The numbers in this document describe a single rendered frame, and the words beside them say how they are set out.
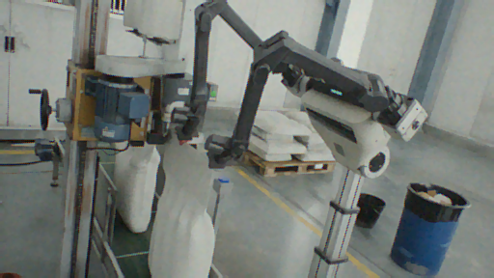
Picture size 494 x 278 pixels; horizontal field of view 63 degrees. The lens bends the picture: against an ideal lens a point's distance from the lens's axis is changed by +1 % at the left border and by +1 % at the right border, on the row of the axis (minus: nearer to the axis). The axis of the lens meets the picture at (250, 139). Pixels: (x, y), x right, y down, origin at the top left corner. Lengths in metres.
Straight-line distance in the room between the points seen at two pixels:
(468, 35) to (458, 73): 0.83
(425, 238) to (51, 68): 3.82
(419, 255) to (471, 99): 6.66
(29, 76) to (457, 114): 8.36
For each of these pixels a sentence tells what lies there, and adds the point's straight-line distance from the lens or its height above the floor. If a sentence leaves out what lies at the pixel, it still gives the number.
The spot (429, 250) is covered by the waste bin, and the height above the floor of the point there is 0.24.
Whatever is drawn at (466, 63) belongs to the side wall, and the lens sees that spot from 10.05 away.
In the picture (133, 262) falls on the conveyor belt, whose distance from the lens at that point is 2.24.
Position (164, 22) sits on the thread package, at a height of 1.59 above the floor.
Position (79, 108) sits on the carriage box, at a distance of 1.85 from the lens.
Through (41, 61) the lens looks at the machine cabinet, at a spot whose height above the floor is 0.89.
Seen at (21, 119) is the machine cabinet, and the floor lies 0.28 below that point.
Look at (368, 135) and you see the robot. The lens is 1.56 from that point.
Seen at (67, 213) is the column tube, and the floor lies 0.64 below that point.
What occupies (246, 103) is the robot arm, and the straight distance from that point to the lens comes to 1.30.
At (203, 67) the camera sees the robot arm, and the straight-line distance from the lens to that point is 1.67.
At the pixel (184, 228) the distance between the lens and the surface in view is 1.75.
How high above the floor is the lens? 1.65
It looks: 16 degrees down
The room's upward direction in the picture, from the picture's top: 12 degrees clockwise
